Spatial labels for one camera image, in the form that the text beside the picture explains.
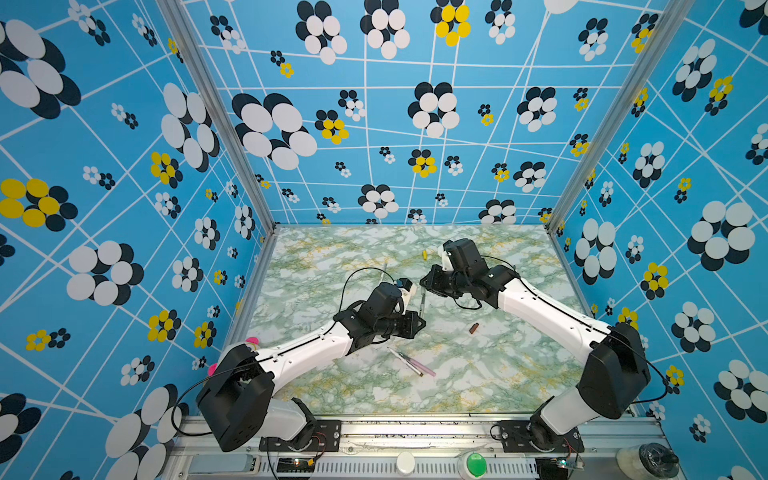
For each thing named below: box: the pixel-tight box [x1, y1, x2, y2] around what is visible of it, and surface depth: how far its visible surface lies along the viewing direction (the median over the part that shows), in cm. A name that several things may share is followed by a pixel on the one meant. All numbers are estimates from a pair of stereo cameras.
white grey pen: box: [386, 346, 424, 377], surface depth 86 cm
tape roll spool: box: [616, 442, 680, 480], surface depth 63 cm
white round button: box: [396, 451, 416, 476], surface depth 66 cm
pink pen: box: [397, 352, 437, 377], surface depth 86 cm
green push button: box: [457, 451, 488, 480], surface depth 63 cm
